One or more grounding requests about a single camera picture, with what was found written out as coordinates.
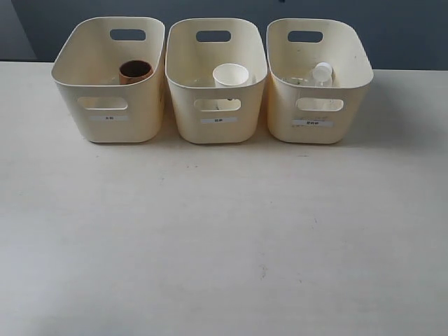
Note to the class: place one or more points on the middle cream plastic bin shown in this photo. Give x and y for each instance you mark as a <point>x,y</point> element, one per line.
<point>195,47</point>

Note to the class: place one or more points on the brown wooden cup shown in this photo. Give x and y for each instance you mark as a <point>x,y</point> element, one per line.
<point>134,71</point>

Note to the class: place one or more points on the white paper cup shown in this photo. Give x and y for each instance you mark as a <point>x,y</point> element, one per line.
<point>229,75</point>

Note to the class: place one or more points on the cream plastic bin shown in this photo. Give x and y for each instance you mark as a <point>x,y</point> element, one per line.
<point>297,45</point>
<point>86,73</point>
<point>195,47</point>

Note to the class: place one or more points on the right cream plastic bin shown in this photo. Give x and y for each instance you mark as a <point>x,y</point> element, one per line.
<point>297,45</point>

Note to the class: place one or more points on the clear plastic bottle white cap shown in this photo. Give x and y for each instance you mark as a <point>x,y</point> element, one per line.
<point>320,76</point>

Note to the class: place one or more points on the left cream plastic bin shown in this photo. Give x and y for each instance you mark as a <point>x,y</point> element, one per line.
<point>86,73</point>

